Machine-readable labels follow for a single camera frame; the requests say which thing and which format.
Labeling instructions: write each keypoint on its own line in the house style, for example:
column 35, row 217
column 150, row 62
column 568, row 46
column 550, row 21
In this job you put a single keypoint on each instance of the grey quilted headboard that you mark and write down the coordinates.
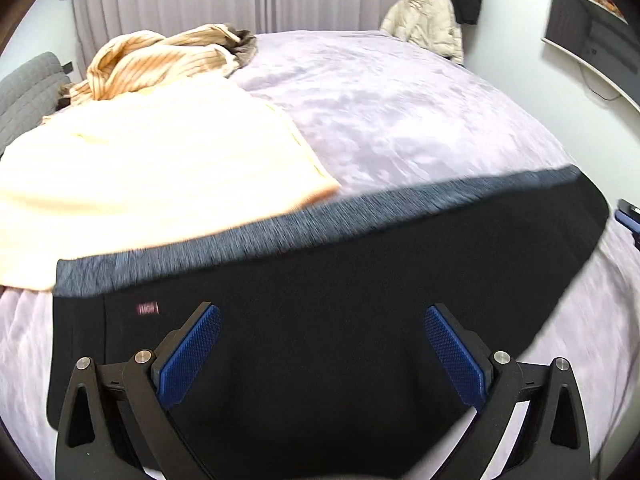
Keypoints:
column 27, row 92

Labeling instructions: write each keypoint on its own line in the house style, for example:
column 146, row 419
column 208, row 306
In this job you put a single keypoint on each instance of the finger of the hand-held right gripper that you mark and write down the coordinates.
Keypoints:
column 628, row 221

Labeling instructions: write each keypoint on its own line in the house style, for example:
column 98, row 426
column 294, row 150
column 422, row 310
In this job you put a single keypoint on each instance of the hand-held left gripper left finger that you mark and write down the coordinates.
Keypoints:
column 190, row 355

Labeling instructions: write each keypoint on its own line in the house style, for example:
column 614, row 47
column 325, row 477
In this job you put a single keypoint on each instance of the tan striped garment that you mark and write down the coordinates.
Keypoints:
column 145, row 57

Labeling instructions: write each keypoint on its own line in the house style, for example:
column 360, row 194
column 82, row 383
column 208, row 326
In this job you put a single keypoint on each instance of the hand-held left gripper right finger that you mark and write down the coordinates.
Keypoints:
column 455, row 360

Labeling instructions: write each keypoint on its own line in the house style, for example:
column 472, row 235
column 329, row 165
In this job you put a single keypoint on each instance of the black pants with grey waistband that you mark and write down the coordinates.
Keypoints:
column 325, row 285

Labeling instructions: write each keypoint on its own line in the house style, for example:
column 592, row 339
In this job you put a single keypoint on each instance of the brown grey garment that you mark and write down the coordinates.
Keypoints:
column 245, row 46

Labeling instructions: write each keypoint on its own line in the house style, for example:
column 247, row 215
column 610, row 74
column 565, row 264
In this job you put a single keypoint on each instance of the wall-mounted flat screen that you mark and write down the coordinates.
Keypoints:
column 585, row 25

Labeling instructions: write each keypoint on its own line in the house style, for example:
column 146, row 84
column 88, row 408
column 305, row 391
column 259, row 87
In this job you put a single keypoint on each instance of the beige puffer jacket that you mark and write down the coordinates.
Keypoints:
column 425, row 17

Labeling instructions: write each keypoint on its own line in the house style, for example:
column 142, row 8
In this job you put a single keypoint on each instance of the lavender fleece bed blanket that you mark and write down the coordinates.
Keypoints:
column 400, row 110

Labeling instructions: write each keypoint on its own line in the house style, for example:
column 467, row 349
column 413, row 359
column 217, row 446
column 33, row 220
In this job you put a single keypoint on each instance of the light orange garment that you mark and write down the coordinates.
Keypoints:
column 150, row 170

